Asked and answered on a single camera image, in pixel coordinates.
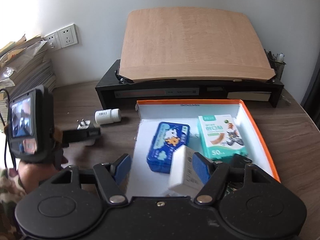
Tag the green bandage box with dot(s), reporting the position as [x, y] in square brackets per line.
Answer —
[221, 135]

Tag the white charger plug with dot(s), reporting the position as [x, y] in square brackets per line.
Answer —
[83, 124]

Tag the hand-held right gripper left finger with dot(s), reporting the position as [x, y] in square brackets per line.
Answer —
[123, 167]

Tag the stack of papers and books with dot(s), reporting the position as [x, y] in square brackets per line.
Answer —
[25, 65]

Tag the black mesh pen holder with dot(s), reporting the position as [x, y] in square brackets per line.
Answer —
[277, 66]

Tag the person's left hand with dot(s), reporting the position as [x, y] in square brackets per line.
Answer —
[37, 175]

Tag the dark curtain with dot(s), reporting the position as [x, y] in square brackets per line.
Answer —
[313, 80]

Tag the orange and white cardboard box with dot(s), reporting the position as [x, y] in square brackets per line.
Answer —
[252, 135]

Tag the wooden reading board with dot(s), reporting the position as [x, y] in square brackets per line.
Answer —
[195, 45]

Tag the camouflage sleeved left forearm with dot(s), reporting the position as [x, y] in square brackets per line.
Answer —
[8, 200]

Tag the white wall socket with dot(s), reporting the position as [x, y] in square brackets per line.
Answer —
[68, 35]
[52, 41]

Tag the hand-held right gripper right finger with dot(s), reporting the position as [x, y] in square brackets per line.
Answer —
[201, 166]

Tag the blue tin box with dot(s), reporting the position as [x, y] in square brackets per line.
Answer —
[166, 145]

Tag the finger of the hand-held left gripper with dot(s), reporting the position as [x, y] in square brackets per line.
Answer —
[80, 136]

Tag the white pill bottle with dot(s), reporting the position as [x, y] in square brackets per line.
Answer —
[107, 116]

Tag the black desk shelf riser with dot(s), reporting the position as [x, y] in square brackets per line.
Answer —
[107, 87]

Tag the small white cardboard box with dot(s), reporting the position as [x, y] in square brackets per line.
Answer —
[183, 170]

